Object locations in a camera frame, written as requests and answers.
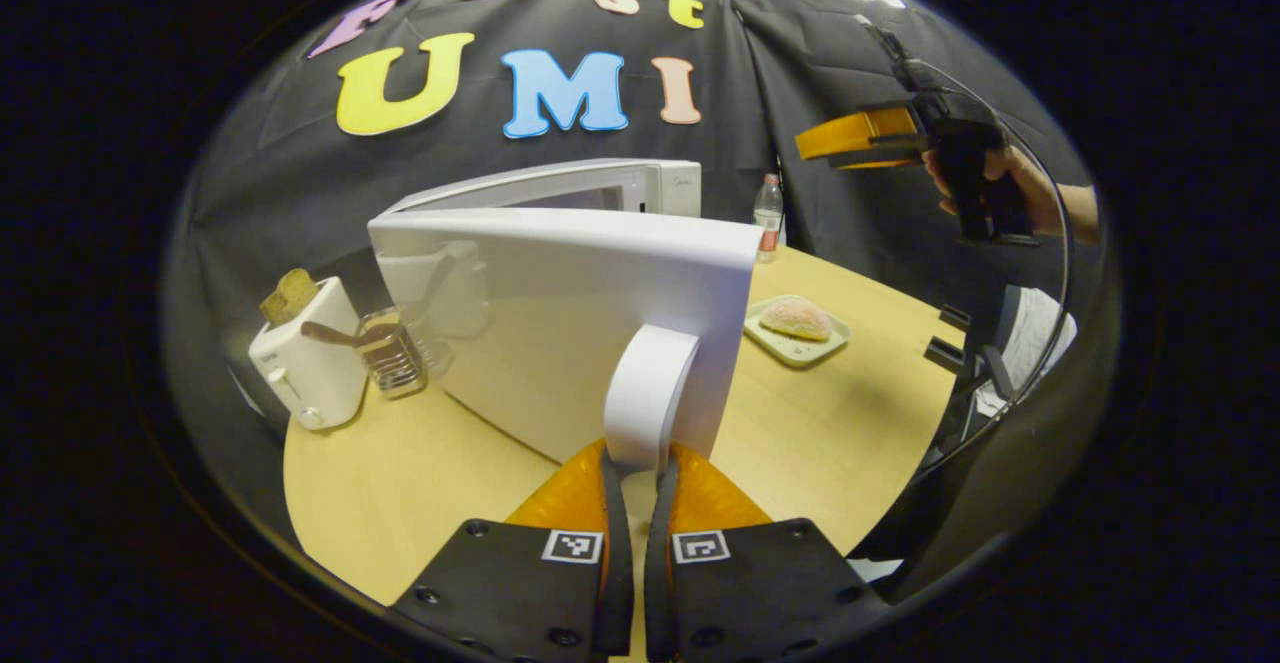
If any brown wooden spoon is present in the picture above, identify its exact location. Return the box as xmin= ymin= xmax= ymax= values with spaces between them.
xmin=300 ymin=318 xmax=401 ymax=349

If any pale green square plate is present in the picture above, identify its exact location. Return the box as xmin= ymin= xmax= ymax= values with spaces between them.
xmin=743 ymin=295 xmax=853 ymax=369

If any plastic bottle red label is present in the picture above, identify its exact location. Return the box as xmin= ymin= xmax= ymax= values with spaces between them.
xmin=753 ymin=174 xmax=786 ymax=264

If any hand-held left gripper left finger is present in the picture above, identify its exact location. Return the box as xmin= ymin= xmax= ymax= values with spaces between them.
xmin=390 ymin=440 xmax=636 ymax=663

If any white microwave oven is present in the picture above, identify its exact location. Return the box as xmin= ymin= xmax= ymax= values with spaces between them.
xmin=368 ymin=158 xmax=766 ymax=474

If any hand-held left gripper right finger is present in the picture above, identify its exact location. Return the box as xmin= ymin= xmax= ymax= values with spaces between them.
xmin=645 ymin=443 xmax=891 ymax=663

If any brown toast slice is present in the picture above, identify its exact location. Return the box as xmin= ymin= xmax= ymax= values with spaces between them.
xmin=260 ymin=268 xmax=319 ymax=326

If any black backdrop cloth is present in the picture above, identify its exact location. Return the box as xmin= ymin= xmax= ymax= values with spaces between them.
xmin=165 ymin=0 xmax=1096 ymax=434

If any metal wire holder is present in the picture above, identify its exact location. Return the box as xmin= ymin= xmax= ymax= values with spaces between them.
xmin=357 ymin=308 xmax=431 ymax=401

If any white toaster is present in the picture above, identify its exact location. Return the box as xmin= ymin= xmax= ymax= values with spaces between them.
xmin=248 ymin=276 xmax=369 ymax=431

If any round crumbed bread bun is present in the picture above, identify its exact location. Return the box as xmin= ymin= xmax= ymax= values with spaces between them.
xmin=760 ymin=299 xmax=834 ymax=342

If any white cloth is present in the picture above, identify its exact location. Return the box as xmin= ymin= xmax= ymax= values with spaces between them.
xmin=975 ymin=286 xmax=1079 ymax=417

